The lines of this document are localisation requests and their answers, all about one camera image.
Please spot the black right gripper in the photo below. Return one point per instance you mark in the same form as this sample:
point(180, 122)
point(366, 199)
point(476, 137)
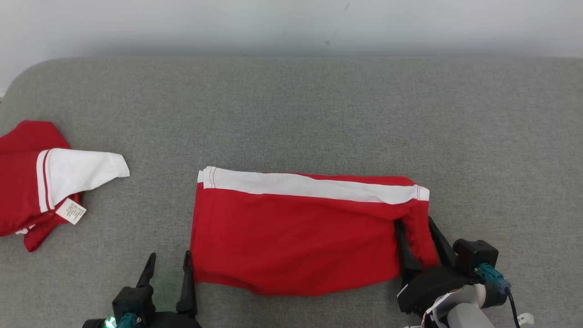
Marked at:
point(428, 284)

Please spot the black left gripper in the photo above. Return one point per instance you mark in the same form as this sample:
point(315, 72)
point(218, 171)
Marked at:
point(175, 321)

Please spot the red shorts with white stripe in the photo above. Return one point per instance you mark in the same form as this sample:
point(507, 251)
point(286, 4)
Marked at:
point(296, 237)

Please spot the red basketball jersey white sleeves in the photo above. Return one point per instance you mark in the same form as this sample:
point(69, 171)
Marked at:
point(18, 182)

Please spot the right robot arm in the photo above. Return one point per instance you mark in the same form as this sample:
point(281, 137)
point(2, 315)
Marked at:
point(464, 316)

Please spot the grey fabric sofa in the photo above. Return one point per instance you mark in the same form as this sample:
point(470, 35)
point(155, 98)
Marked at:
point(319, 114)

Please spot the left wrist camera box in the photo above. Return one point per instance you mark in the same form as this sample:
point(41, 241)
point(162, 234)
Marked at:
point(134, 303)

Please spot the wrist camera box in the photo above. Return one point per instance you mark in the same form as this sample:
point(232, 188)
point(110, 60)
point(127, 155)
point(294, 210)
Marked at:
point(134, 303)
point(476, 255)

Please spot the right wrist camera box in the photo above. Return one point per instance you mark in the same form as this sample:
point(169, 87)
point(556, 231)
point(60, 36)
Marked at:
point(476, 255)

